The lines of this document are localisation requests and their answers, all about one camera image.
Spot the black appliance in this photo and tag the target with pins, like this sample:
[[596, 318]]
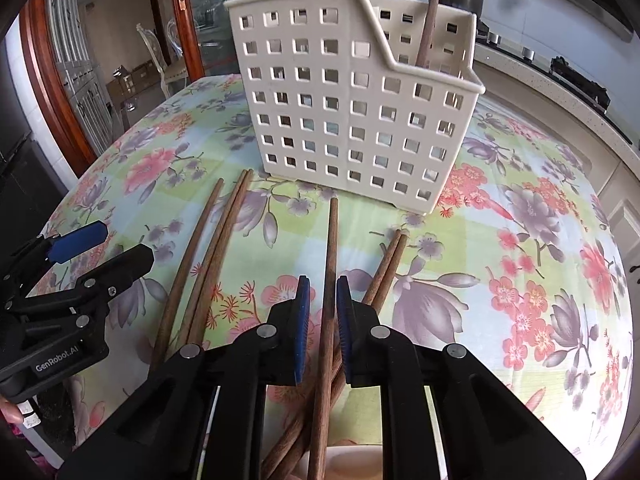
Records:
[[25, 150]]

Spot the white ornate chair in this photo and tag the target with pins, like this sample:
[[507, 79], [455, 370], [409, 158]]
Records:
[[157, 60]]

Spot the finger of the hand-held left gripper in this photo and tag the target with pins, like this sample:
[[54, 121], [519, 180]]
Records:
[[77, 242], [125, 266]]

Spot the red wooden door frame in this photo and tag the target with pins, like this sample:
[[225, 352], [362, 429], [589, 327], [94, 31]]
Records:
[[50, 85]]

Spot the wooden framed glass door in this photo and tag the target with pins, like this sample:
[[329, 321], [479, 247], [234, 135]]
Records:
[[182, 20]]

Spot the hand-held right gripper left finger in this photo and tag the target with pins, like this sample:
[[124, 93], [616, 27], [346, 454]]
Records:
[[301, 340]]

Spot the floral tablecloth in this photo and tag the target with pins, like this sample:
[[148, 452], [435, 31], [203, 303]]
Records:
[[500, 270]]

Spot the cardboard boxes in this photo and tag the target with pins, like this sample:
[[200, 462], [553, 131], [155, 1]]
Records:
[[130, 82]]

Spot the cream perforated plastic utensil basket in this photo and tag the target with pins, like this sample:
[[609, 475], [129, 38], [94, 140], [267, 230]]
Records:
[[300, 0]]

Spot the black gas stove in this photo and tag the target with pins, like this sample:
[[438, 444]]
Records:
[[575, 72]]

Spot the cream kitchen cabinets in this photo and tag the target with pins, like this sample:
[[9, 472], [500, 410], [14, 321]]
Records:
[[620, 220]]

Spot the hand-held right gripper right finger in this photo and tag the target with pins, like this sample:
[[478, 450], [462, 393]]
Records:
[[344, 335]]

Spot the speckled kitchen countertop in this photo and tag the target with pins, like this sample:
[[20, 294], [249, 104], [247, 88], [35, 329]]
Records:
[[550, 105]]

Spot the brown wooden chopstick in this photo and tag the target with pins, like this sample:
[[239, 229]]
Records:
[[330, 260], [385, 265], [225, 255], [187, 270], [392, 270], [431, 10], [214, 255]]

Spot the white lattice screen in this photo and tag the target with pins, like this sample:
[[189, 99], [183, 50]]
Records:
[[80, 70]]

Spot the person's left hand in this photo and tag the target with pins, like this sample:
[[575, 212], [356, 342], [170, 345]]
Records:
[[10, 411]]

